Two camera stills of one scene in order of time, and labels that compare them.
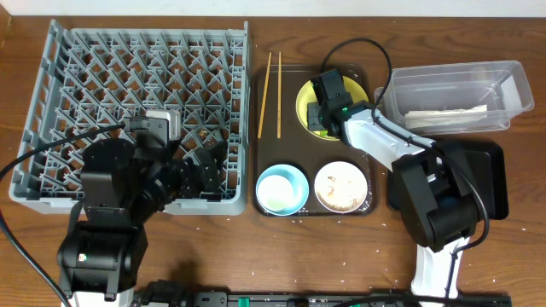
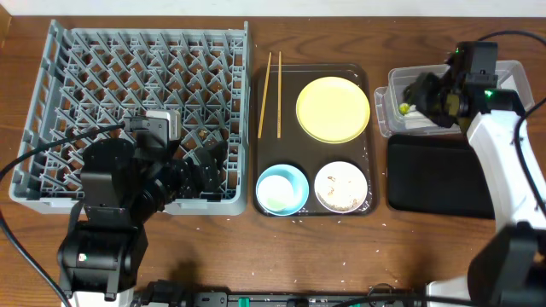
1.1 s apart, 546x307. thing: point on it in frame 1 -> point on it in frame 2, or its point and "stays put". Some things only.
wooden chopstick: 264,95 stays put
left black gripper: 193,171 stays put
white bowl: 340,187 stays put
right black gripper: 318,108 -> 417,92
